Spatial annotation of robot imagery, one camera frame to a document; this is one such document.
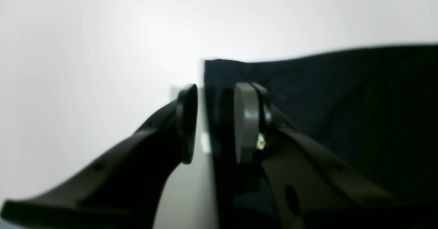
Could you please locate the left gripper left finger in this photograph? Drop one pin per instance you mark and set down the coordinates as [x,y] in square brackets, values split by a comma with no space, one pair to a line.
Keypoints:
[122,188]

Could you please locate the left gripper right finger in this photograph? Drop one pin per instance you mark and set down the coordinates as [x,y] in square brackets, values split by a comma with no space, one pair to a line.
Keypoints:
[313,188]

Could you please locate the black T-shirt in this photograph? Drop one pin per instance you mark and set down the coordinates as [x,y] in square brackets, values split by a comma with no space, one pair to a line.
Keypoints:
[376,108]

